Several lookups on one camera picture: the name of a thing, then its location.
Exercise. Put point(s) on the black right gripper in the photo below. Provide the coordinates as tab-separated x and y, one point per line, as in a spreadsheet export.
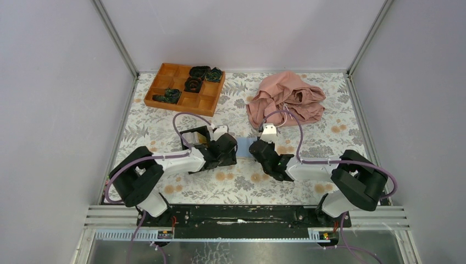
271	144

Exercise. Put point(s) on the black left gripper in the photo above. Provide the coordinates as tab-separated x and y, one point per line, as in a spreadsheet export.
230	160

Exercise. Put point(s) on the blue credit card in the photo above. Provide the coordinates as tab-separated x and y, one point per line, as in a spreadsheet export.
243	144

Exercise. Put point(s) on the black card box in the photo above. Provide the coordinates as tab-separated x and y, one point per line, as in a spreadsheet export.
201	129

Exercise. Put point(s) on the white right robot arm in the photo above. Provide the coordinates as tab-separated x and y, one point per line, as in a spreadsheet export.
359	183

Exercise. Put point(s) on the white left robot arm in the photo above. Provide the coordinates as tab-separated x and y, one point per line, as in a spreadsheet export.
133	181

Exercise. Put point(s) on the pink crumpled cloth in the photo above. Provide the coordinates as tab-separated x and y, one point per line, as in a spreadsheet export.
285	99

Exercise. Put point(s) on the orange wooden divided tray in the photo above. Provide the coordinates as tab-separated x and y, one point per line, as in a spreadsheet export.
173	76

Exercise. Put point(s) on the floral patterned table mat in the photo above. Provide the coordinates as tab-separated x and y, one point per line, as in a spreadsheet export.
245	182

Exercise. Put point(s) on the dark rolled belt centre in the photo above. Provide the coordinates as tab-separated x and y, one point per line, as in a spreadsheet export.
193	85

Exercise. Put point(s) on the dark green rolled belt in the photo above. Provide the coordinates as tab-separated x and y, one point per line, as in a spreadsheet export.
214	75

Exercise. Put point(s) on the dark belt lower left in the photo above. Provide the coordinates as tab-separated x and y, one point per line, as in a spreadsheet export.
170	96

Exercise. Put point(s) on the dark rolled belt top left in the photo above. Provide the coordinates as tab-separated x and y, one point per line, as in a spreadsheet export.
199	71

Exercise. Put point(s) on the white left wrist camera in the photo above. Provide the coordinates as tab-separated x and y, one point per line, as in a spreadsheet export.
215	132

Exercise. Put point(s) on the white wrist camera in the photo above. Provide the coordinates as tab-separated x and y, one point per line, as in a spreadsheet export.
215	132
269	133

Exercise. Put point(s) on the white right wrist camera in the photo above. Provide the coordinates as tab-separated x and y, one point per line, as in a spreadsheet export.
269	133

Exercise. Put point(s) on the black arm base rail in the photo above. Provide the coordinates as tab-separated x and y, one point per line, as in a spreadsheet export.
239	220

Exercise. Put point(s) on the white slotted cable duct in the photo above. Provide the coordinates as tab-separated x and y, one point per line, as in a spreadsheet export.
307	235

